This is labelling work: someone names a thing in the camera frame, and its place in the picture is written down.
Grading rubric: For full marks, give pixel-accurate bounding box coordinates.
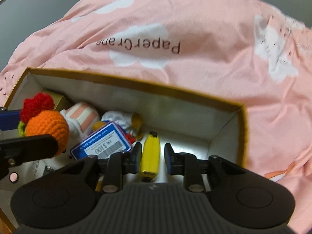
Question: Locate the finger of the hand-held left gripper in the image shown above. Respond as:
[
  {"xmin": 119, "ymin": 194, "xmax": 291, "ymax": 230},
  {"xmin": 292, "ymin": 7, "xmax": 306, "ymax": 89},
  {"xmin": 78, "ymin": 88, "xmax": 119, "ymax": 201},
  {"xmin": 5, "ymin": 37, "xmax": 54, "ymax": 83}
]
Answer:
[
  {"xmin": 0, "ymin": 134, "xmax": 59, "ymax": 183},
  {"xmin": 0, "ymin": 107, "xmax": 22, "ymax": 131}
]

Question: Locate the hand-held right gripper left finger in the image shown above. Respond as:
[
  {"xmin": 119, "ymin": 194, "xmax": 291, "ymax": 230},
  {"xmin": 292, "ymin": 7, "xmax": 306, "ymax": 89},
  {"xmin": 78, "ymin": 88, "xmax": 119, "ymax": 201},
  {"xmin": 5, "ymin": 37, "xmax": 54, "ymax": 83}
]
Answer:
[{"xmin": 58, "ymin": 142, "xmax": 143, "ymax": 193}]

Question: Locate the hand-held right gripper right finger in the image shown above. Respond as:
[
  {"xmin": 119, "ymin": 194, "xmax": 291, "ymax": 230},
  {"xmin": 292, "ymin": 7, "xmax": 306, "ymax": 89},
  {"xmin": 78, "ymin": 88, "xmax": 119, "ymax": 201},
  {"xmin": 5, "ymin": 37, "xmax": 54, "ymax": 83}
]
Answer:
[{"xmin": 164, "ymin": 143, "xmax": 247, "ymax": 192}]

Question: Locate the pink striped white plush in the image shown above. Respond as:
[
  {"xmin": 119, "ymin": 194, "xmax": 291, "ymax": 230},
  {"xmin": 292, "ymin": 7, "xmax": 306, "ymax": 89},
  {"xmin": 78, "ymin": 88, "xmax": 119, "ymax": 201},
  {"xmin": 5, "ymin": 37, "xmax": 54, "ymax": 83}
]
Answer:
[{"xmin": 60, "ymin": 102, "xmax": 100, "ymax": 139}]

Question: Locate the orange crochet toy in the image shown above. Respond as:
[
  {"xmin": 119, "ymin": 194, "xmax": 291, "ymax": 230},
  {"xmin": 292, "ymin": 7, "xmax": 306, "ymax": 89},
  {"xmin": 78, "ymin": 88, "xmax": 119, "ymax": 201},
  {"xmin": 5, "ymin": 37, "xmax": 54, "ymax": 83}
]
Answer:
[{"xmin": 18, "ymin": 93, "xmax": 70, "ymax": 157}]

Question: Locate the pink cloud print blanket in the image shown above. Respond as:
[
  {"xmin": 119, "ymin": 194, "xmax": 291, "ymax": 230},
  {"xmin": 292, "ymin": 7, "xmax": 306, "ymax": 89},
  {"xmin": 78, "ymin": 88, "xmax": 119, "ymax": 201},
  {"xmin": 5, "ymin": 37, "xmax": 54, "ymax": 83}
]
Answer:
[{"xmin": 0, "ymin": 0, "xmax": 312, "ymax": 234}]

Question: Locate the small gold box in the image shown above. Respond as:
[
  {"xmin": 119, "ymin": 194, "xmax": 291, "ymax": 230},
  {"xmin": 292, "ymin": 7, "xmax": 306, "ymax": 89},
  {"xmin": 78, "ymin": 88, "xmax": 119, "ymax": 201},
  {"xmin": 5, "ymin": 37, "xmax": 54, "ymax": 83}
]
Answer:
[{"xmin": 41, "ymin": 91, "xmax": 74, "ymax": 111}]

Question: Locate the blue barcode card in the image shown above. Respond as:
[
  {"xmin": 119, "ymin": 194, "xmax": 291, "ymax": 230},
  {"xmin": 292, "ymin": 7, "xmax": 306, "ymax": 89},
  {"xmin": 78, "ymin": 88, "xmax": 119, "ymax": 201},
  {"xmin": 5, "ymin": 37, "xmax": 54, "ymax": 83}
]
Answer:
[{"xmin": 70, "ymin": 121, "xmax": 133, "ymax": 161}]

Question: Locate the yellow banana toy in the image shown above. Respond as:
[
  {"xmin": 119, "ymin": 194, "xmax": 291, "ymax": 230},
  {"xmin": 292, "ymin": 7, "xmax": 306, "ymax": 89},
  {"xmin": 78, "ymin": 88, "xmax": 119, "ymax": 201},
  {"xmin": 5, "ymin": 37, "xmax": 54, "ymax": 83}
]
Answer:
[{"xmin": 139, "ymin": 132, "xmax": 161, "ymax": 182}]

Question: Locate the orange cardboard box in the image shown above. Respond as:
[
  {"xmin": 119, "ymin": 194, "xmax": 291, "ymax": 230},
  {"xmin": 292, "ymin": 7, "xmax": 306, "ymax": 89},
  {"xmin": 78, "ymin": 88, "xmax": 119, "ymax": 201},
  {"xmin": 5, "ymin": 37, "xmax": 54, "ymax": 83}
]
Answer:
[{"xmin": 0, "ymin": 67, "xmax": 248, "ymax": 234}]

